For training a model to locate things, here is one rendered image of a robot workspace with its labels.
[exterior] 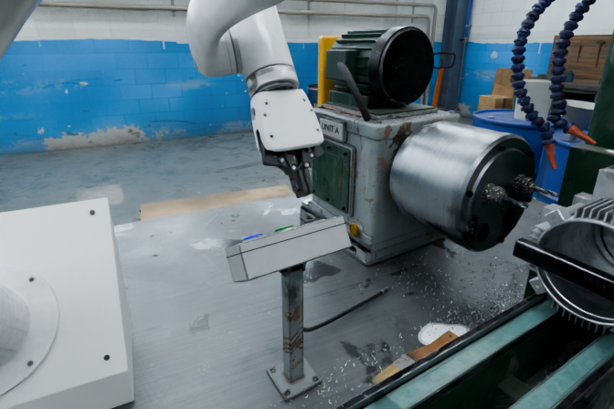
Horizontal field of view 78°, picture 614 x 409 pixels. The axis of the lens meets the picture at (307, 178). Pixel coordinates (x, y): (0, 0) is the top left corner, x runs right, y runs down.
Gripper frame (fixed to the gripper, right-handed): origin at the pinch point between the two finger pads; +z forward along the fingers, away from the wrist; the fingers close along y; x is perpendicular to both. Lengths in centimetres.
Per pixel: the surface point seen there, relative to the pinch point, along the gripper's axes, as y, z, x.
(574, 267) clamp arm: 28.7, 23.0, -18.9
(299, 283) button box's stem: -4.6, 14.5, 1.1
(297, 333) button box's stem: -5.0, 22.2, 6.0
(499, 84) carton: 565, -139, 302
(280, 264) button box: -8.5, 10.7, -3.5
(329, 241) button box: -0.2, 9.7, -3.5
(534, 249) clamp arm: 28.7, 20.0, -14.0
